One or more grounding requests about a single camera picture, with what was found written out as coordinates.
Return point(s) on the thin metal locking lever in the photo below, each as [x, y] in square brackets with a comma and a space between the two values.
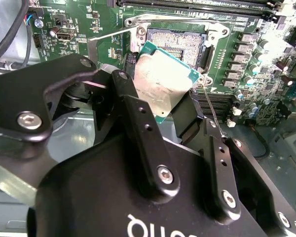
[108, 34]
[214, 111]

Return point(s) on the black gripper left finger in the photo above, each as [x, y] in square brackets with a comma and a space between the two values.
[19, 93]

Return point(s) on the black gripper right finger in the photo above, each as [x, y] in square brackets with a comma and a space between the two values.
[222, 172]

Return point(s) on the CPU with silver top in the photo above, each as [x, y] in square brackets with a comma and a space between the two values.
[162, 74]

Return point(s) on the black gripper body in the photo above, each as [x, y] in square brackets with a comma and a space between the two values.
[101, 197]

